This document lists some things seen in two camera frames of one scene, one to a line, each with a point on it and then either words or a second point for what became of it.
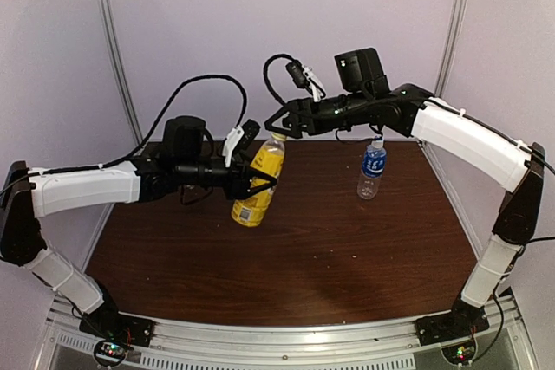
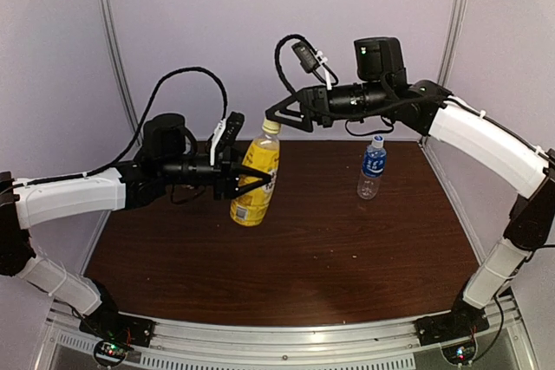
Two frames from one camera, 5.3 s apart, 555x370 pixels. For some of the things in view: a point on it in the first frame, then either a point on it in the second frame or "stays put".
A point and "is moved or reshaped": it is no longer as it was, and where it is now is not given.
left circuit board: (109, 353) stays put
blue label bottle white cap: (373, 168) stays put
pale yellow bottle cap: (278, 136) is moved or reshaped
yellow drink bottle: (247, 210) is moved or reshaped
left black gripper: (240, 188) stays put
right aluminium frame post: (460, 19) stays put
